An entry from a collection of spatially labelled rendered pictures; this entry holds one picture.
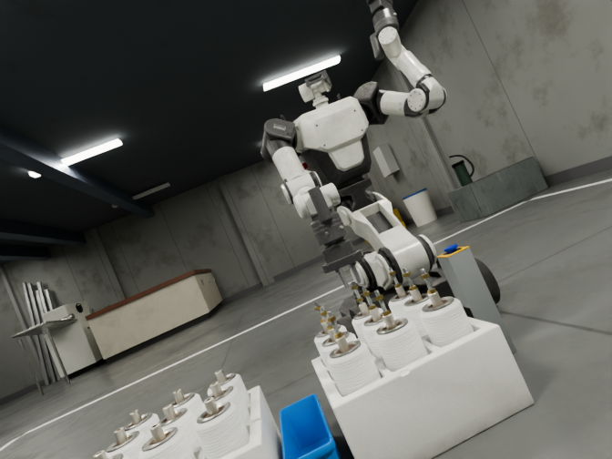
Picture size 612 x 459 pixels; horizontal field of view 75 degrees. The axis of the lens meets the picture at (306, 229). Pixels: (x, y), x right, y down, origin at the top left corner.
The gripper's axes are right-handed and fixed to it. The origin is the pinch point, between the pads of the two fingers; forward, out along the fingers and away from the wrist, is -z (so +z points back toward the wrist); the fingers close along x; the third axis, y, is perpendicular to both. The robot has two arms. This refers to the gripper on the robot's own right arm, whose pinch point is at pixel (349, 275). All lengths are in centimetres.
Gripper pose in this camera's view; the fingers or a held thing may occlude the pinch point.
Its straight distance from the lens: 114.2
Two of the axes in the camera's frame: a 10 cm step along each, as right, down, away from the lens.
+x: -8.8, 4.0, 2.7
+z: -4.0, -9.1, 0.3
